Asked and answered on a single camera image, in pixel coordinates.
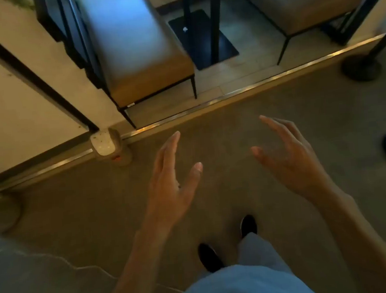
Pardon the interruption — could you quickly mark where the person's left hand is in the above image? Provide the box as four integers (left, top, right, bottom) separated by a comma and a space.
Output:
138, 129, 208, 235

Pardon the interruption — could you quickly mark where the person's right hand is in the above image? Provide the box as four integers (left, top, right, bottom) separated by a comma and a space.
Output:
247, 109, 340, 211

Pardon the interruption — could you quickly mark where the person's left forearm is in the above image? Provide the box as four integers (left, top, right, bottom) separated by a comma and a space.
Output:
97, 218, 180, 293

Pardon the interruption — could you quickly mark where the person's right forearm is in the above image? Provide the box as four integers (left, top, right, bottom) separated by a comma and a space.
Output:
308, 183, 386, 293

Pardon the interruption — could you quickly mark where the person's right black shoe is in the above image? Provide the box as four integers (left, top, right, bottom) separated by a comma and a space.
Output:
239, 214, 258, 239

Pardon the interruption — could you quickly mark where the person's black shoe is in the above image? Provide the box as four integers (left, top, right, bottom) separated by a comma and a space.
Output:
197, 242, 226, 274
239, 214, 258, 239

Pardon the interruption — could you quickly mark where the person's left black shoe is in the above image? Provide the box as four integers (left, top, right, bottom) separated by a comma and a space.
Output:
197, 242, 226, 274

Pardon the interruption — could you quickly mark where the metal floor threshold strip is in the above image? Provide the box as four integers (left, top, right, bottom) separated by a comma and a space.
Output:
0, 33, 386, 194

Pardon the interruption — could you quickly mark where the brown bench with sticker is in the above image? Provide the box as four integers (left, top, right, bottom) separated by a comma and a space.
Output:
76, 0, 201, 133

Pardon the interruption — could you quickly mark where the black metal grille partition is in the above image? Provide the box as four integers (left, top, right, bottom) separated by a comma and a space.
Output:
318, 0, 386, 48
33, 0, 109, 94

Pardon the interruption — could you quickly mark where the black stanchion post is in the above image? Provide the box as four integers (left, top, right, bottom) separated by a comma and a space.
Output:
338, 22, 386, 84

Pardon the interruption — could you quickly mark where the table with black pedestal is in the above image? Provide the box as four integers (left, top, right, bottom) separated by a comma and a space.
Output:
167, 0, 251, 73

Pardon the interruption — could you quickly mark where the black wall post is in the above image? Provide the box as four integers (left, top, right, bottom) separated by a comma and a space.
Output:
0, 7, 100, 140

